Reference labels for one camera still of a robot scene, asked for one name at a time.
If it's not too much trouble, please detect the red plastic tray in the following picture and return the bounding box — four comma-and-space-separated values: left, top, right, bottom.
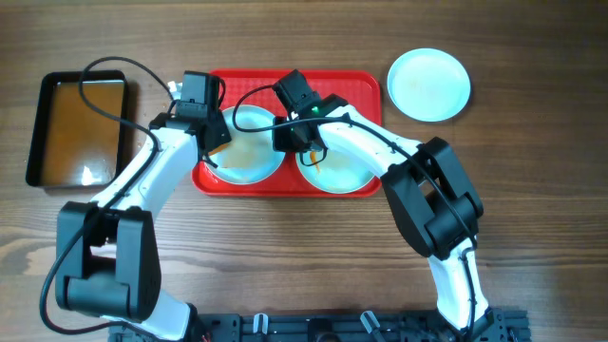
191, 68, 382, 198

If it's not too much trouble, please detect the white plate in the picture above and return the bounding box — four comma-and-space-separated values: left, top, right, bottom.
387, 47, 472, 123
295, 150, 374, 195
207, 107, 285, 185

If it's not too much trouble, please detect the black water basin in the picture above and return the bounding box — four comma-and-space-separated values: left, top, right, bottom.
25, 71, 124, 189

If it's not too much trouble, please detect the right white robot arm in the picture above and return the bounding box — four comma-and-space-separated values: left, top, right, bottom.
272, 70, 489, 339

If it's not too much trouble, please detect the orange green sponge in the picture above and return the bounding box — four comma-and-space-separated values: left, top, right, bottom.
208, 143, 229, 156

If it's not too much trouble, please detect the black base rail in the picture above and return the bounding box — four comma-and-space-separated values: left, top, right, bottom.
107, 308, 532, 342

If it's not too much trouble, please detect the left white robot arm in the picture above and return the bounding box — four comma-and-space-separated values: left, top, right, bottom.
42, 71, 231, 341

